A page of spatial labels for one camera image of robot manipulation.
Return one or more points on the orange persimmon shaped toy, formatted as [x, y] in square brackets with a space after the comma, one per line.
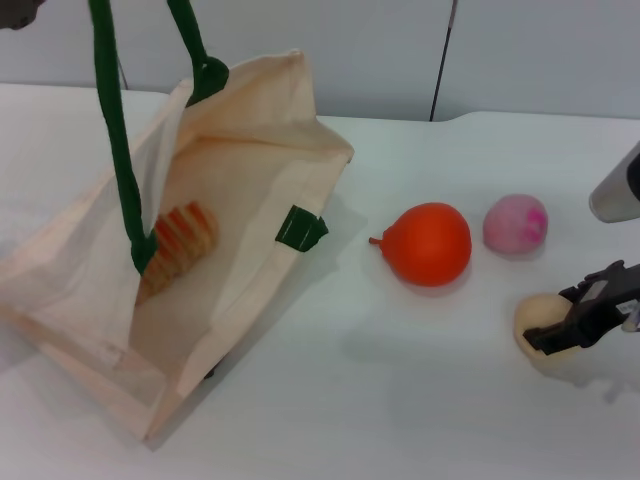
[430, 245]

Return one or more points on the orange striped bread loaf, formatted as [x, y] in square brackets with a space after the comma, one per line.
[185, 235]

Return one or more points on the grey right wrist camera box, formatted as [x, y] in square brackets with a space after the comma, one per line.
[620, 195]

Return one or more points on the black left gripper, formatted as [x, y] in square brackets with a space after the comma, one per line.
[17, 12]

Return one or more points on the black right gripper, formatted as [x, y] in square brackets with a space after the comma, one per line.
[610, 305]

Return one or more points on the pink round toy fruit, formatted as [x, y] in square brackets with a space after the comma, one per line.
[510, 225]

